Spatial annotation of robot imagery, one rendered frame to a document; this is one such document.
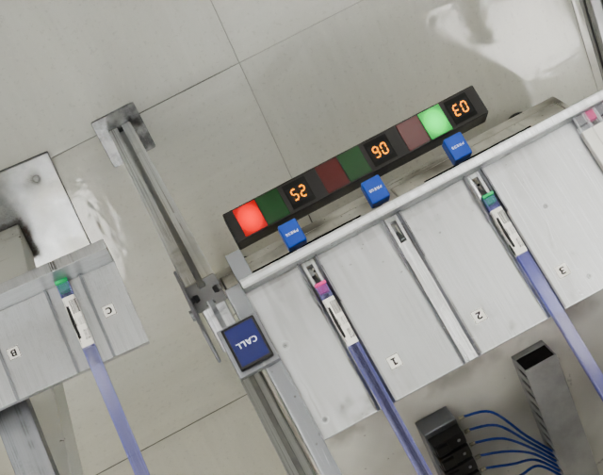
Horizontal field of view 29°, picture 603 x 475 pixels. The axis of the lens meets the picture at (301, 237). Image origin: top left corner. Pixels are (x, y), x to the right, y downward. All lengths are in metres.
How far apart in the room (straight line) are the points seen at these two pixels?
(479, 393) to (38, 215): 0.82
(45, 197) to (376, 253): 0.81
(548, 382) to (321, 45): 0.74
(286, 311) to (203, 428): 0.97
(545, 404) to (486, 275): 0.35
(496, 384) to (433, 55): 0.71
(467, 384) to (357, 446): 0.17
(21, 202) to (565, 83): 1.02
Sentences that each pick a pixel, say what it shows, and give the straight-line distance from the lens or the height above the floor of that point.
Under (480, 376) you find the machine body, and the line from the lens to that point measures 1.66.
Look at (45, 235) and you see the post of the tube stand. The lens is 2.06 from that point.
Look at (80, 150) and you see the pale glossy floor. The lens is 2.03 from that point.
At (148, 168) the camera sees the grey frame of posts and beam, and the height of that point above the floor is 0.24.
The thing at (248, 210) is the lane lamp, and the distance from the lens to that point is 1.40.
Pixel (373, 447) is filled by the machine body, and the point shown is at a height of 0.62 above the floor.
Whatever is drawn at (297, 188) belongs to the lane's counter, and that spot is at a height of 0.66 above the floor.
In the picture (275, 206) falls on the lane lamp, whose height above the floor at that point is 0.66.
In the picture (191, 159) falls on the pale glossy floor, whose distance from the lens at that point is 2.06.
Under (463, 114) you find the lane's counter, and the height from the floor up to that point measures 0.66.
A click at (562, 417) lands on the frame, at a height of 0.66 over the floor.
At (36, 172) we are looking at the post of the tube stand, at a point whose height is 0.01.
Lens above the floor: 1.91
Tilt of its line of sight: 61 degrees down
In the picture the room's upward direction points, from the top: 143 degrees clockwise
